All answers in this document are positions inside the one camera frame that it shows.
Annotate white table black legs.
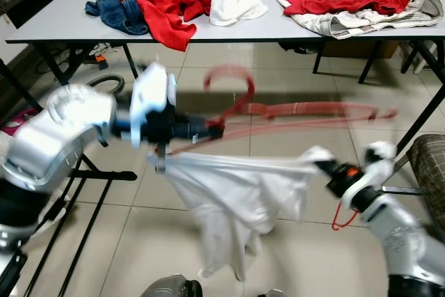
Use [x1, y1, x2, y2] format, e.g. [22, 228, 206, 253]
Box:
[6, 0, 445, 167]

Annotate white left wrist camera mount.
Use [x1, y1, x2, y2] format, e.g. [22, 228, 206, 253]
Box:
[131, 63, 178, 148]

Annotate red plastic hanger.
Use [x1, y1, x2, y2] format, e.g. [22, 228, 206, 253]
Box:
[167, 64, 401, 156]

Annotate blue jeans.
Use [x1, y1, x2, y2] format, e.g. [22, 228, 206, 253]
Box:
[85, 0, 150, 38]

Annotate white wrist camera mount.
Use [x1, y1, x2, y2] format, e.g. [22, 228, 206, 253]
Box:
[131, 63, 178, 148]
[341, 141, 401, 213]

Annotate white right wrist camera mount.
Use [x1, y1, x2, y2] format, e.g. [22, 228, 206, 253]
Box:
[341, 141, 401, 213]

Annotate brown checked chair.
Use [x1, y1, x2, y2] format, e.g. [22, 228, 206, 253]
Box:
[382, 134, 445, 214]

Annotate black steel clothes rack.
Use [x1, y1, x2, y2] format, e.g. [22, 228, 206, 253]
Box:
[0, 33, 138, 297]

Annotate pink appliance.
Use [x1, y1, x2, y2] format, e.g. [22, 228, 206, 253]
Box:
[3, 108, 35, 136]

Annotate grey vacuum hose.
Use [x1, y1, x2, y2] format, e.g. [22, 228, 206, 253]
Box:
[87, 74, 126, 96]

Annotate plain red shirt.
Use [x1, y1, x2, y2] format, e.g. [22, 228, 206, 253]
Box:
[117, 0, 213, 52]

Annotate thin red wire hanger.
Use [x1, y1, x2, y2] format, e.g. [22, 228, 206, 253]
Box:
[330, 200, 362, 232]

